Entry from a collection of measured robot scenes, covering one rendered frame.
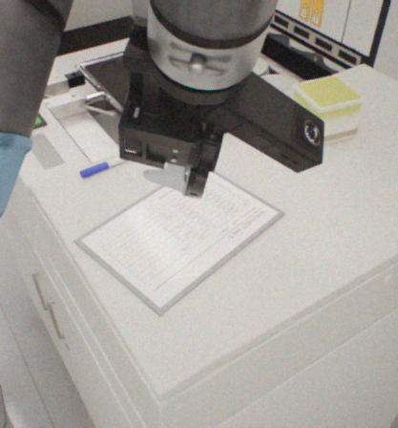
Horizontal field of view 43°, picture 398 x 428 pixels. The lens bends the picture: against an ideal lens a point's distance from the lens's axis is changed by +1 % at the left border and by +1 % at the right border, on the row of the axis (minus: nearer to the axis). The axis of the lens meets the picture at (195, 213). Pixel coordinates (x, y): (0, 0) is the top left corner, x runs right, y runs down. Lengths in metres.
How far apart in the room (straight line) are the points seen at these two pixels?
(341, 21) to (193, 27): 0.74
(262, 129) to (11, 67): 0.20
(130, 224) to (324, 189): 0.25
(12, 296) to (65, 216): 1.23
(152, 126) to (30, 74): 0.16
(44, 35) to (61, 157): 0.49
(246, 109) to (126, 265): 0.26
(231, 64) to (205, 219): 0.32
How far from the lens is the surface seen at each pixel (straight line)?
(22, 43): 0.24
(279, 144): 0.39
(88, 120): 0.95
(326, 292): 0.55
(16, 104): 0.24
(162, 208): 0.62
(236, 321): 0.52
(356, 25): 0.99
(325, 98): 0.72
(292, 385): 0.69
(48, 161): 0.74
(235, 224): 0.60
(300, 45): 1.08
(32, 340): 1.72
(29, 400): 1.62
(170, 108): 0.39
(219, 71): 0.31
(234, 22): 0.28
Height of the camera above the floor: 1.39
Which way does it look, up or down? 44 degrees down
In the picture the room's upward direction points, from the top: straight up
